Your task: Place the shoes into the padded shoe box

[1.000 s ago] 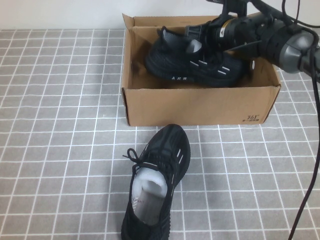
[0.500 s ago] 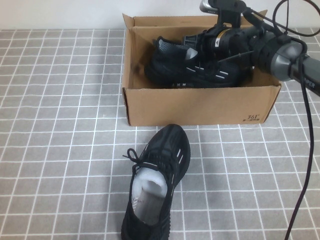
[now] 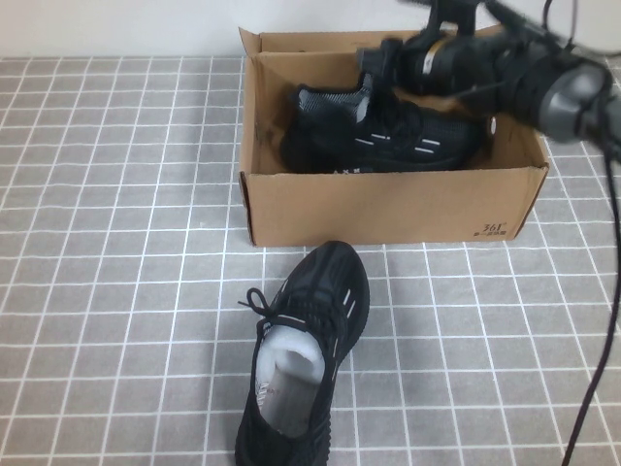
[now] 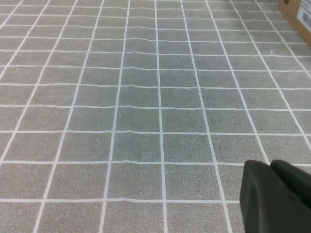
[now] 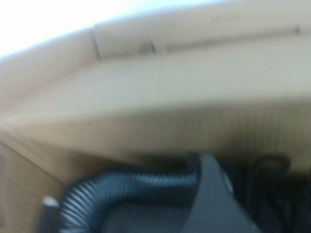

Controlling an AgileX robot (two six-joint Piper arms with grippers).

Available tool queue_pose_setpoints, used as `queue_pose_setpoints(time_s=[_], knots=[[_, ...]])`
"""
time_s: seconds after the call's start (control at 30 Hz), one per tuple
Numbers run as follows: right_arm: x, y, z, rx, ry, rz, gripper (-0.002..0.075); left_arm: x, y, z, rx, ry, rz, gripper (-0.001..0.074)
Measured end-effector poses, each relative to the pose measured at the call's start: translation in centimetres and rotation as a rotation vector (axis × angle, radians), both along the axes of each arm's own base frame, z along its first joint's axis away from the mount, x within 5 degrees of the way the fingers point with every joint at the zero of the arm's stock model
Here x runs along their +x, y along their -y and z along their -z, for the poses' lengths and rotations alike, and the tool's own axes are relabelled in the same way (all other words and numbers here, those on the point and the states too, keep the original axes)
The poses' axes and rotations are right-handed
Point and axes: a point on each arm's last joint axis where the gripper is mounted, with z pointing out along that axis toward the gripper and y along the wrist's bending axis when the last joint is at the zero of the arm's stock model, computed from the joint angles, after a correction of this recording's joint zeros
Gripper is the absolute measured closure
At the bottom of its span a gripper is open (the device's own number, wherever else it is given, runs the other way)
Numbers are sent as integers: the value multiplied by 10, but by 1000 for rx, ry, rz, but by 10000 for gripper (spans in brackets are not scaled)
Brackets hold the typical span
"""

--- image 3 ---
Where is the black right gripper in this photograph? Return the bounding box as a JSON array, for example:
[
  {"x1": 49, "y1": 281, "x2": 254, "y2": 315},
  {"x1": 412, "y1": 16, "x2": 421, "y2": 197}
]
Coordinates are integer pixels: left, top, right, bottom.
[{"x1": 355, "y1": 36, "x2": 432, "y2": 94}]

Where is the black knit sneaker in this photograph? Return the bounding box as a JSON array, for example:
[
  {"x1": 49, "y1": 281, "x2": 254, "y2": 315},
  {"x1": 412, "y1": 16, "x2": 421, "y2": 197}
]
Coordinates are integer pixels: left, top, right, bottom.
[
  {"x1": 278, "y1": 72, "x2": 479, "y2": 174},
  {"x1": 233, "y1": 240, "x2": 373, "y2": 466}
]

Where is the brown cardboard shoe box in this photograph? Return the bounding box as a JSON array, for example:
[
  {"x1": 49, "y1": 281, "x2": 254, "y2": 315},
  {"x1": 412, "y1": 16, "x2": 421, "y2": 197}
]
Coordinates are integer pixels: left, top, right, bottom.
[{"x1": 237, "y1": 21, "x2": 550, "y2": 247}]

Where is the white foam shoe insert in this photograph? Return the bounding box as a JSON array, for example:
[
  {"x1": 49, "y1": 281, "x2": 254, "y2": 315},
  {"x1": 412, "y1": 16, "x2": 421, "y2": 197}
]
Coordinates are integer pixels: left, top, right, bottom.
[{"x1": 256, "y1": 325, "x2": 325, "y2": 389}]

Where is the grey white-grid tablecloth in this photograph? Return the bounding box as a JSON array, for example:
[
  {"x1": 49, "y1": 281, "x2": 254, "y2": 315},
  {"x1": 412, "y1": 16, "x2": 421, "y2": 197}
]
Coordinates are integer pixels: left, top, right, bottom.
[{"x1": 0, "y1": 55, "x2": 621, "y2": 466}]

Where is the black cable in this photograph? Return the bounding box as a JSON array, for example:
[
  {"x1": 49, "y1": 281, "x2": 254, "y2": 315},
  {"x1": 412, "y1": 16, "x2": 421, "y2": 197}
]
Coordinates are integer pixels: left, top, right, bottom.
[{"x1": 562, "y1": 140, "x2": 621, "y2": 466}]

